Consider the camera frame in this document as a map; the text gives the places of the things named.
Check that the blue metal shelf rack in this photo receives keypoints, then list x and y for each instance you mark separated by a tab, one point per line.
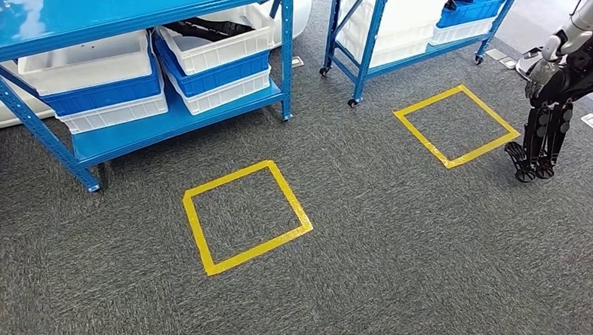
108	8
366	54

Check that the black plastic part in crate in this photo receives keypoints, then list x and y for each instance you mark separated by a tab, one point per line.
207	30

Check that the yellow floor tape square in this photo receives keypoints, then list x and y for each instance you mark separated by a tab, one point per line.
423	134
253	252

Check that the white plastic crate stack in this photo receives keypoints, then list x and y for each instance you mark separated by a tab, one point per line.
403	21

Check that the black humanoid robot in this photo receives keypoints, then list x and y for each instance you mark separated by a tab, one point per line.
581	64

